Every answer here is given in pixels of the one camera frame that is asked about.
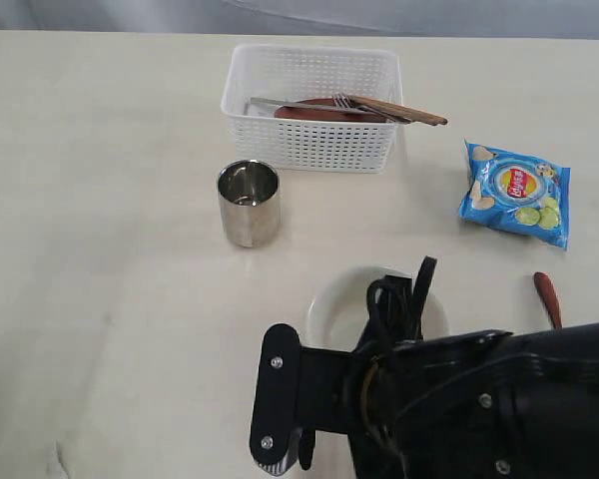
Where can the silver metal fork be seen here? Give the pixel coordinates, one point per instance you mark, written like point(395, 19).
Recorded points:
point(338, 103)

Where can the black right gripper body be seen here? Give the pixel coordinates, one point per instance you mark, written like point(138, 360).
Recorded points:
point(301, 391)

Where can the stainless steel cup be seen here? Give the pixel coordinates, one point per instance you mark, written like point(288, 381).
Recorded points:
point(249, 195)

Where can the blue potato chips bag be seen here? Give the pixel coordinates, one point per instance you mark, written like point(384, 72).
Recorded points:
point(518, 194)

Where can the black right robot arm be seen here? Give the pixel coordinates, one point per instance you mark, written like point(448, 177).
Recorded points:
point(486, 404)

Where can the brown wooden spoon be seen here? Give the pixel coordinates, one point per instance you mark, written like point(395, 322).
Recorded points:
point(548, 296)

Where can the white ceramic bowl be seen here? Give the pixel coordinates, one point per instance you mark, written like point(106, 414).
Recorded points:
point(338, 314)

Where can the white perforated plastic basket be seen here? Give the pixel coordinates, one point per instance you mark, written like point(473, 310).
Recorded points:
point(262, 76)

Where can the brown wooden chopstick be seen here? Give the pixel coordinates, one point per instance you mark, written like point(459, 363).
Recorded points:
point(398, 111)
point(396, 118)

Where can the brown round plate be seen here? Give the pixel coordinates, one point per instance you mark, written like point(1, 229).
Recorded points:
point(311, 114)

